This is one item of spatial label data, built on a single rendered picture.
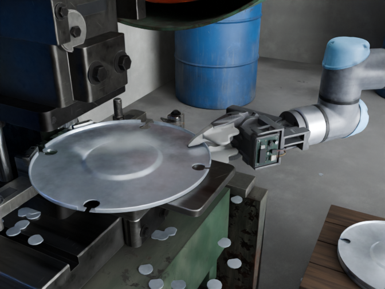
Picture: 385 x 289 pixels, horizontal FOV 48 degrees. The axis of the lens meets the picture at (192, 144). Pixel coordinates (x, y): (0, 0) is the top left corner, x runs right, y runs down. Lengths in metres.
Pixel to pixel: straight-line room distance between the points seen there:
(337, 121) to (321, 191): 1.29
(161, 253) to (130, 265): 0.06
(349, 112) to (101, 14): 0.47
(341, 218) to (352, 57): 0.66
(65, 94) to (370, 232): 0.93
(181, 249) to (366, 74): 0.45
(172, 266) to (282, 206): 1.29
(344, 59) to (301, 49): 3.22
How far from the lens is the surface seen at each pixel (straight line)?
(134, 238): 0.72
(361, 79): 0.83
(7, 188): 0.73
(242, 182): 0.90
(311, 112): 0.82
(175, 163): 0.69
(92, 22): 0.67
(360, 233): 1.28
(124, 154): 0.71
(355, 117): 0.87
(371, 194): 2.17
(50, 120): 0.64
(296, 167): 2.27
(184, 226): 0.78
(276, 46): 4.07
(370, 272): 1.17
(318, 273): 1.15
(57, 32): 0.56
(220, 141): 0.71
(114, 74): 0.67
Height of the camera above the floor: 1.13
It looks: 28 degrees down
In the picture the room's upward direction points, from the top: straight up
